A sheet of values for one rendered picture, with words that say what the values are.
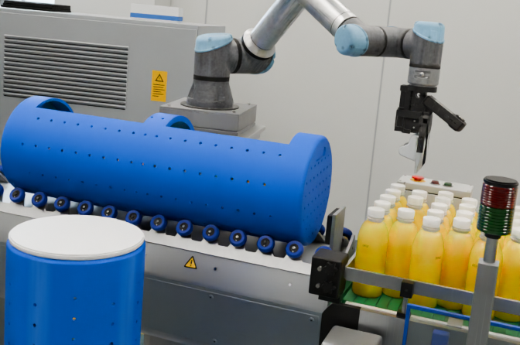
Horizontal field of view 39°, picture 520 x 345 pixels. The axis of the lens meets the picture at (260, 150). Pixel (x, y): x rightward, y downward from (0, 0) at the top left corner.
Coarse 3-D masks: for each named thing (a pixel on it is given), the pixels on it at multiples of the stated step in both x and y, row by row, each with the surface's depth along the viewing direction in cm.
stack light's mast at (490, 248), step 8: (488, 176) 135; (496, 176) 136; (488, 184) 133; (496, 184) 132; (504, 184) 131; (512, 184) 132; (488, 240) 136; (496, 240) 135; (488, 248) 136; (496, 248) 136; (488, 256) 136
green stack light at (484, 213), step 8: (480, 208) 135; (488, 208) 133; (480, 216) 135; (488, 216) 133; (496, 216) 132; (504, 216) 132; (512, 216) 133; (480, 224) 135; (488, 224) 133; (496, 224) 132; (504, 224) 132; (512, 224) 134; (488, 232) 133; (496, 232) 133; (504, 232) 133
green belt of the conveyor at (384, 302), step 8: (344, 296) 167; (352, 296) 168; (360, 296) 168; (384, 296) 169; (368, 304) 164; (376, 304) 165; (384, 304) 165; (392, 304) 165; (400, 304) 166; (456, 312) 164; (496, 320) 161; (504, 320) 161
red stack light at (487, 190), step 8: (488, 192) 133; (496, 192) 132; (504, 192) 131; (512, 192) 132; (480, 200) 135; (488, 200) 133; (496, 200) 132; (504, 200) 132; (512, 200) 132; (496, 208) 132; (504, 208) 132; (512, 208) 132
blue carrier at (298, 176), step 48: (48, 144) 195; (96, 144) 191; (144, 144) 187; (192, 144) 183; (240, 144) 180; (288, 144) 178; (48, 192) 202; (96, 192) 194; (144, 192) 187; (192, 192) 181; (240, 192) 177; (288, 192) 173; (288, 240) 181
